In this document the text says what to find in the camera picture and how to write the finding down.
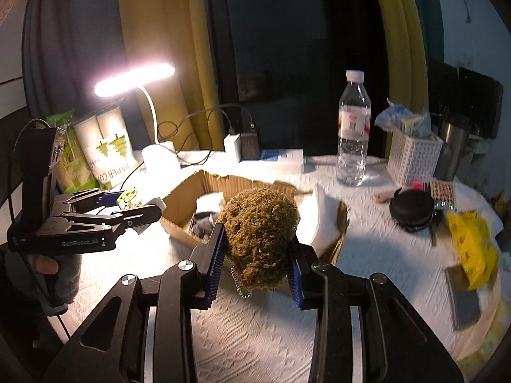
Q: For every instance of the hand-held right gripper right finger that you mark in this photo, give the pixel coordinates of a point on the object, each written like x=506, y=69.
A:
x=296, y=283

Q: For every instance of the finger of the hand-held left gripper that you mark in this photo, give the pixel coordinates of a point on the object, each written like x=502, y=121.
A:
x=107, y=197
x=135, y=213

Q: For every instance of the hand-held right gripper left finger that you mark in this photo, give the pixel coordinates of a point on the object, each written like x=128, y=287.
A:
x=215, y=265

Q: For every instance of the dark grey sock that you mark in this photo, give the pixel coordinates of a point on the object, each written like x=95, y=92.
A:
x=201, y=225

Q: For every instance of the cardboard box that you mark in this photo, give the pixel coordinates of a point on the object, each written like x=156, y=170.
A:
x=177, y=223

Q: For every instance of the brown plush ball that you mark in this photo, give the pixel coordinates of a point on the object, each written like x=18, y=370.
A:
x=259, y=231

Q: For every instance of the person's left hand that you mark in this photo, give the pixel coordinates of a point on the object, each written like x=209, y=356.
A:
x=66, y=275

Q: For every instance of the green bag of paper cups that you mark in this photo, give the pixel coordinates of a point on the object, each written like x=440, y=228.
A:
x=76, y=167

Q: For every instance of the white bag of paper cups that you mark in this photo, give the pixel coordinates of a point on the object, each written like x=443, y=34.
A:
x=103, y=143

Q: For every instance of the white desk lamp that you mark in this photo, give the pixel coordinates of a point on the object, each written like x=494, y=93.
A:
x=159, y=159

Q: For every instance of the white tablecloth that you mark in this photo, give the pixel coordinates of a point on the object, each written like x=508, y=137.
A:
x=259, y=339

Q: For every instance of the white charger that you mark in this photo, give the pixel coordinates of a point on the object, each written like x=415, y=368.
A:
x=232, y=147

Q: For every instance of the blue and white box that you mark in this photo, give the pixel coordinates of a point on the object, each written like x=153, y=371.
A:
x=281, y=157

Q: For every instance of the dark power adapter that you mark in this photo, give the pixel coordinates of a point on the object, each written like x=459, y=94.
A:
x=250, y=143

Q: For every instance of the black round case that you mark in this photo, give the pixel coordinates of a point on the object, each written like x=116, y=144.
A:
x=411, y=211

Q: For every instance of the clear water bottle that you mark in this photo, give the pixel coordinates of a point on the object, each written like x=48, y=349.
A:
x=353, y=147

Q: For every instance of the wide teal curtain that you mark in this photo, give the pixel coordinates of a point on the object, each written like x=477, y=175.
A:
x=72, y=48

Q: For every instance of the small pink object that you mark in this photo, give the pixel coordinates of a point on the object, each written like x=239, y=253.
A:
x=417, y=186

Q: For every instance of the grey smartphone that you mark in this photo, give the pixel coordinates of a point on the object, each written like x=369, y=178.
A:
x=463, y=299

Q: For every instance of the white woven basket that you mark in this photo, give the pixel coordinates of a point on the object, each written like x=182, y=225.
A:
x=413, y=159

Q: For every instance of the yellow plastic bag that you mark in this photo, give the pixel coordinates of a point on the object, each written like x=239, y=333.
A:
x=471, y=247

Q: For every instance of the wide yellow curtain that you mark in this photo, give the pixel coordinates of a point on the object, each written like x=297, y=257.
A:
x=167, y=28

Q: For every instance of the crumpled blue plastic packet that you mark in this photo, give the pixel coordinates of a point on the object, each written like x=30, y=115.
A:
x=393, y=117

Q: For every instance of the steel thermos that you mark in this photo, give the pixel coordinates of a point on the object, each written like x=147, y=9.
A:
x=453, y=147

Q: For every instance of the black monitor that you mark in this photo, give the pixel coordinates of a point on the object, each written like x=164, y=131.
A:
x=475, y=91

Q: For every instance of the narrow yellow curtain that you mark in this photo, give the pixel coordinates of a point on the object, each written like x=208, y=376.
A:
x=399, y=28

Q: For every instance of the narrow teal curtain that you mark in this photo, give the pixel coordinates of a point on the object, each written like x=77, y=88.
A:
x=429, y=8

